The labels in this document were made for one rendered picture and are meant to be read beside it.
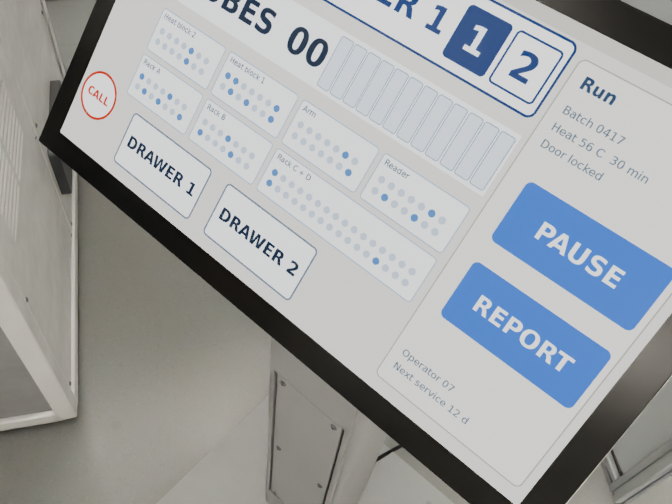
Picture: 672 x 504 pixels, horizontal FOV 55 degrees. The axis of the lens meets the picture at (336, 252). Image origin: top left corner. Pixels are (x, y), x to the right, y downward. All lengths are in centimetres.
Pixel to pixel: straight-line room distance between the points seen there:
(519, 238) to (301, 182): 16
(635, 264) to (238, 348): 126
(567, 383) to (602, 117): 16
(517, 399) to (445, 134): 18
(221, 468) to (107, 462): 24
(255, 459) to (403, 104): 109
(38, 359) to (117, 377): 35
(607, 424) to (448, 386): 10
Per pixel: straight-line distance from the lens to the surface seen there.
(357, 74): 47
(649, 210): 42
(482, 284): 43
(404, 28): 46
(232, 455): 145
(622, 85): 42
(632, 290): 42
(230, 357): 158
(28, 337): 121
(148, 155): 56
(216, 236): 52
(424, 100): 44
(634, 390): 43
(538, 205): 42
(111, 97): 59
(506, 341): 43
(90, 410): 157
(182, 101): 54
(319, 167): 47
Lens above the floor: 139
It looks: 52 degrees down
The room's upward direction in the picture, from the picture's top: 9 degrees clockwise
